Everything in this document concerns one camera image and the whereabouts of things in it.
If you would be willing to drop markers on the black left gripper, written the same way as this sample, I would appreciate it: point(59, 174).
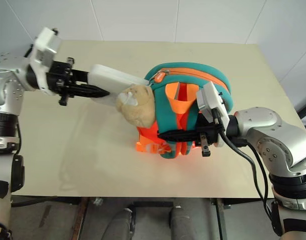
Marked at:
point(59, 75)

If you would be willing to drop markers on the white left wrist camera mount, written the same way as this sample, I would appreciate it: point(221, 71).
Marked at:
point(45, 45)

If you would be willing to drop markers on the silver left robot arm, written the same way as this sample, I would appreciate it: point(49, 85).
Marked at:
point(8, 75)

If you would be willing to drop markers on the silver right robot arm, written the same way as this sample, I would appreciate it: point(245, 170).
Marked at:
point(267, 125)

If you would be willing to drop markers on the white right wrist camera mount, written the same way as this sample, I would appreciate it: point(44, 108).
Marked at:
point(210, 100)

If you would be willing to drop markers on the beige plush toy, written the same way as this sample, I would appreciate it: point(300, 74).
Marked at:
point(137, 110)

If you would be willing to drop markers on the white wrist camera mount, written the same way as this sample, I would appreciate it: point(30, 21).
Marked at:
point(210, 100)
point(45, 45)

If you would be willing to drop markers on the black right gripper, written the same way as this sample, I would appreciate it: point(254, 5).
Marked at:
point(210, 135)

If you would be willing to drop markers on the dark grey rounded shape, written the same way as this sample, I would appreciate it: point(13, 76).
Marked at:
point(190, 222)
point(122, 225)

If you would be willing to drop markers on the orange and teal backpack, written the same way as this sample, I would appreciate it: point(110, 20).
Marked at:
point(187, 68)

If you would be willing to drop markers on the white box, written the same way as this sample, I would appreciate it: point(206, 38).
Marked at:
point(110, 77)

